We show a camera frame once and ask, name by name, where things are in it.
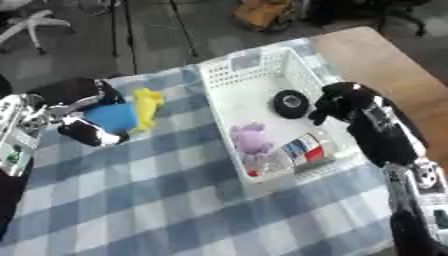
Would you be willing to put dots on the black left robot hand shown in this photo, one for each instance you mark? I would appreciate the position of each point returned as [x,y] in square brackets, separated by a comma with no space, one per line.
[70,91]

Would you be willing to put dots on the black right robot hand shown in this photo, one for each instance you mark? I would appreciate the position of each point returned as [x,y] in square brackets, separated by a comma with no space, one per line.
[373,126]

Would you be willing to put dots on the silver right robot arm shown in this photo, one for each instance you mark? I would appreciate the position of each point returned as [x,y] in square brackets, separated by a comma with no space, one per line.
[417,200]

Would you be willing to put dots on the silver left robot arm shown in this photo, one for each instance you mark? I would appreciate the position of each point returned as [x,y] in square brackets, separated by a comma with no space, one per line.
[17,133]

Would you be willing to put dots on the clear bottle with coloured label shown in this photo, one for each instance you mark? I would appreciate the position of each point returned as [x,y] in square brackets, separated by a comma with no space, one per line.
[303,150]

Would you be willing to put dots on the yellow soft toy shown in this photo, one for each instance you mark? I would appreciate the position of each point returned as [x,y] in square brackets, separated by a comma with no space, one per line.
[146,106]

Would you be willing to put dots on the white office chair base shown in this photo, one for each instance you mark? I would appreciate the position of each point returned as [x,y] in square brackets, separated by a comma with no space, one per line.
[32,20]

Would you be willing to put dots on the black tripod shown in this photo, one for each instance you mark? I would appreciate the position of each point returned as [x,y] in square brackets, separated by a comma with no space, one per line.
[129,30]

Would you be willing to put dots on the black round wheel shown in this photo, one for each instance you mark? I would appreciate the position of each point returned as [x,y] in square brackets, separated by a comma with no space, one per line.
[290,103]

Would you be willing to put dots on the black office chair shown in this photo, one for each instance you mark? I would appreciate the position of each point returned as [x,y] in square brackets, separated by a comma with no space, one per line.
[399,13]

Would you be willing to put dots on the purple soft toy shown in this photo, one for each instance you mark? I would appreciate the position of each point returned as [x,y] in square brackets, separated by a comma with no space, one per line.
[251,137]

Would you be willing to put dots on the white plastic basket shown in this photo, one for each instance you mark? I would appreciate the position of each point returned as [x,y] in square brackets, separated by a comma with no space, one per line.
[245,96]

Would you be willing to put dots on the tan bag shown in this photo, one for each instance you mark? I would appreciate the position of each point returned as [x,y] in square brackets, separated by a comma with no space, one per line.
[265,14]

